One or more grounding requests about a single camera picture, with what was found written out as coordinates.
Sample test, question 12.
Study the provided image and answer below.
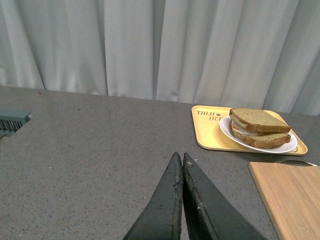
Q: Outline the green slotted rack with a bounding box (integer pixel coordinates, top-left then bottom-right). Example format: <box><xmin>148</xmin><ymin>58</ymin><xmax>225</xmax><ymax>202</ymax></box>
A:
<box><xmin>0</xmin><ymin>108</ymin><xmax>31</xmax><ymax>138</ymax></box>

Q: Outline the bread slice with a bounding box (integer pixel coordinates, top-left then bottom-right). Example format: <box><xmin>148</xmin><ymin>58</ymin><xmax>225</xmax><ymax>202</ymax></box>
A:
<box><xmin>232</xmin><ymin>131</ymin><xmax>291</xmax><ymax>149</ymax></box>
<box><xmin>229</xmin><ymin>108</ymin><xmax>291</xmax><ymax>133</ymax></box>

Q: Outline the black cutting board handle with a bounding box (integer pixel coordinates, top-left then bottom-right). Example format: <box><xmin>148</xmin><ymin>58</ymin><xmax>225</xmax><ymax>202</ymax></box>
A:
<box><xmin>280</xmin><ymin>160</ymin><xmax>318</xmax><ymax>167</ymax></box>

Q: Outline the yellow bear tray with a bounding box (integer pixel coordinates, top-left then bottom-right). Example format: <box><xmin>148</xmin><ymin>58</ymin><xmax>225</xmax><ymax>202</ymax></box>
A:
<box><xmin>191</xmin><ymin>105</ymin><xmax>308</xmax><ymax>156</ymax></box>

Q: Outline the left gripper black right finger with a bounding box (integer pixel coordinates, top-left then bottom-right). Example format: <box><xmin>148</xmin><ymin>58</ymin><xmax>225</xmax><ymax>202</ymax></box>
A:
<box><xmin>182</xmin><ymin>153</ymin><xmax>265</xmax><ymax>240</ymax></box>

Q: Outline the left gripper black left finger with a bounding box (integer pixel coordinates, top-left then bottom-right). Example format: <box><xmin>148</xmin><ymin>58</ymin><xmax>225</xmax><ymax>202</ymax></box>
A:
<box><xmin>124</xmin><ymin>152</ymin><xmax>184</xmax><ymax>240</ymax></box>

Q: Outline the white round plate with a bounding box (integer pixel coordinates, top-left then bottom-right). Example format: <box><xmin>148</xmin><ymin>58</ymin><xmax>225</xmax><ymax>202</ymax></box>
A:
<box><xmin>219</xmin><ymin>116</ymin><xmax>299</xmax><ymax>154</ymax></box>

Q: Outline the grey curtain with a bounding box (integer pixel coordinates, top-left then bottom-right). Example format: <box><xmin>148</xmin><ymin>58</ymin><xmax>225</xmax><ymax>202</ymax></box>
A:
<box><xmin>0</xmin><ymin>0</ymin><xmax>320</xmax><ymax>116</ymax></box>

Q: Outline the wooden cutting board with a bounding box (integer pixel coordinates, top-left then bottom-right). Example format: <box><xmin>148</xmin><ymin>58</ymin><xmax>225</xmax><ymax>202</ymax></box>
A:
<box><xmin>249</xmin><ymin>162</ymin><xmax>320</xmax><ymax>240</ymax></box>

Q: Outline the fake fried egg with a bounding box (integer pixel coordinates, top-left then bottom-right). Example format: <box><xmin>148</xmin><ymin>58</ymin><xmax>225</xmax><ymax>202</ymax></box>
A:
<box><xmin>229</xmin><ymin>120</ymin><xmax>262</xmax><ymax>136</ymax></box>

